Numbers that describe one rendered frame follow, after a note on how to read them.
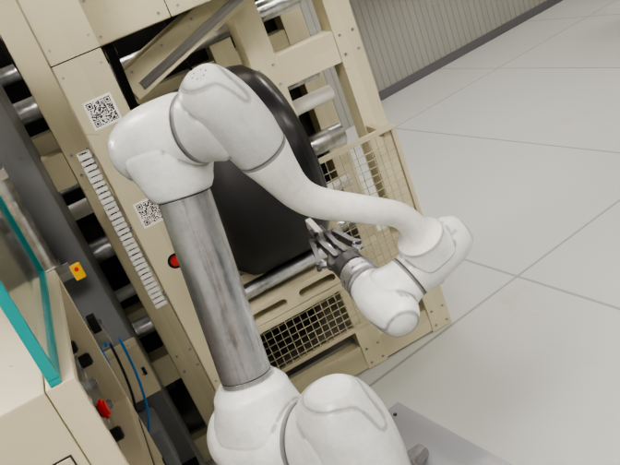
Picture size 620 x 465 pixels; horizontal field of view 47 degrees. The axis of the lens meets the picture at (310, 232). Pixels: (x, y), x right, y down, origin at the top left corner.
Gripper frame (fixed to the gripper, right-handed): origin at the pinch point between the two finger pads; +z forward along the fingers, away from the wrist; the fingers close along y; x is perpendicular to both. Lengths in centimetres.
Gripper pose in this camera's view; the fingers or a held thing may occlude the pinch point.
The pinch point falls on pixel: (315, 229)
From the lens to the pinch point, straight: 178.8
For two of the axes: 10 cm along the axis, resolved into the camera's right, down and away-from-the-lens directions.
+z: -4.5, -4.8, 7.6
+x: 2.3, 7.6, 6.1
